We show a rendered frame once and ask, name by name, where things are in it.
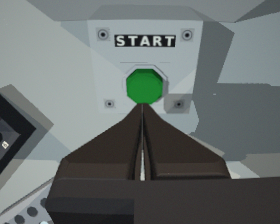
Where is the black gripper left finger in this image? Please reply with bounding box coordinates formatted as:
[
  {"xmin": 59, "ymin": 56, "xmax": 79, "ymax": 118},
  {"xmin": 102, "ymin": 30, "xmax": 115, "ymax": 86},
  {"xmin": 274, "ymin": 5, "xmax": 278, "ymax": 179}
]
[{"xmin": 53, "ymin": 103, "xmax": 143, "ymax": 181}]

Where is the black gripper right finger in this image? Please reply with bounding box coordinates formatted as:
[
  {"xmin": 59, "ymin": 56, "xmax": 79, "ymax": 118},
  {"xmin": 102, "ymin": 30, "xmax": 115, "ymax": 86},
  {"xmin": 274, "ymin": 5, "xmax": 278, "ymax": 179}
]
[{"xmin": 143, "ymin": 103, "xmax": 232, "ymax": 180}]

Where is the grey bench mat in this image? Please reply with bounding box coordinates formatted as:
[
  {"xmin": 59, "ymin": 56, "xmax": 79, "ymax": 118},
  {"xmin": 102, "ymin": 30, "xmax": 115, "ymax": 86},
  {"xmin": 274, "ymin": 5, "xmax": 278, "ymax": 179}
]
[{"xmin": 0, "ymin": 0, "xmax": 280, "ymax": 213}]

